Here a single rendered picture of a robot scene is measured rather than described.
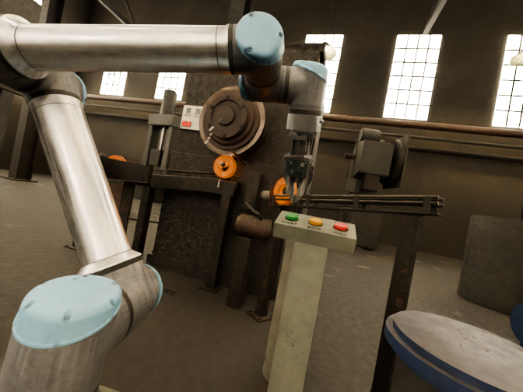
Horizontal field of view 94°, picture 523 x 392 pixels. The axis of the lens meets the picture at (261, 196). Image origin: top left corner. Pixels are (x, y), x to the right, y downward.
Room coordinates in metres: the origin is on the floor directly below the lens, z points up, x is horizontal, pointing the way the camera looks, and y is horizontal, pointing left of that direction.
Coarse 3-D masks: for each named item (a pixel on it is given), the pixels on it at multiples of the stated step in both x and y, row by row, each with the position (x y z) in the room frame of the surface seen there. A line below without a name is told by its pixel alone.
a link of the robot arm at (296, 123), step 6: (288, 114) 0.65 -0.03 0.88; (294, 114) 0.62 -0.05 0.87; (300, 114) 0.61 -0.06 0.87; (288, 120) 0.65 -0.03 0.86; (294, 120) 0.62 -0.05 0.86; (300, 120) 0.62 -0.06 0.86; (306, 120) 0.61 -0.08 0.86; (312, 120) 0.62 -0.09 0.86; (318, 120) 0.63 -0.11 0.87; (288, 126) 0.65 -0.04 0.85; (294, 126) 0.63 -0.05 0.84; (300, 126) 0.62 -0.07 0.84; (306, 126) 0.62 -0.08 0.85; (312, 126) 0.62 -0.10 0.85; (318, 126) 0.64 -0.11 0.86; (300, 132) 0.64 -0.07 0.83; (306, 132) 0.64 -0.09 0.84; (312, 132) 0.65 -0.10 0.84
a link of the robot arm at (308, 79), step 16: (304, 64) 0.58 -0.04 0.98; (320, 64) 0.58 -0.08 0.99; (304, 80) 0.58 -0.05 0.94; (320, 80) 0.59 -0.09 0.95; (288, 96) 0.61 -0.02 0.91; (304, 96) 0.60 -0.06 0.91; (320, 96) 0.60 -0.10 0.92; (288, 112) 0.65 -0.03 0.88; (304, 112) 0.61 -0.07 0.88; (320, 112) 0.62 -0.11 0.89
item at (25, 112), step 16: (48, 0) 5.74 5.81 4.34; (64, 0) 6.02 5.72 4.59; (240, 0) 4.44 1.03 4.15; (48, 16) 5.86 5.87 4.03; (240, 16) 4.42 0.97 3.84; (32, 128) 5.96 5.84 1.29; (16, 144) 5.77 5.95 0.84; (32, 144) 6.02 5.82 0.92; (16, 160) 5.74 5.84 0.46; (32, 160) 6.03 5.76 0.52; (0, 176) 5.73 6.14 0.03; (16, 176) 5.74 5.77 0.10
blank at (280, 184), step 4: (280, 180) 1.37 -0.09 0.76; (284, 180) 1.35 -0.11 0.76; (276, 184) 1.39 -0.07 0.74; (280, 184) 1.36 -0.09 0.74; (284, 184) 1.34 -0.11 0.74; (296, 184) 1.31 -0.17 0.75; (276, 188) 1.38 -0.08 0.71; (280, 188) 1.37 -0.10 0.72; (296, 188) 1.30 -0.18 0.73; (276, 192) 1.38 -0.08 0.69; (280, 192) 1.38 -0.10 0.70; (296, 192) 1.30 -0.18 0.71; (280, 204) 1.34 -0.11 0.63; (284, 204) 1.32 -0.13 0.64; (288, 204) 1.33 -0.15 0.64
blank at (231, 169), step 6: (222, 156) 1.64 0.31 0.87; (228, 156) 1.63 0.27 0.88; (216, 162) 1.65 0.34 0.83; (228, 162) 1.63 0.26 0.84; (234, 162) 1.62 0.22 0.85; (216, 168) 1.65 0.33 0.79; (228, 168) 1.62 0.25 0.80; (234, 168) 1.62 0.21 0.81; (216, 174) 1.64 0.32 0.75; (222, 174) 1.63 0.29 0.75; (228, 174) 1.62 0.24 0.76
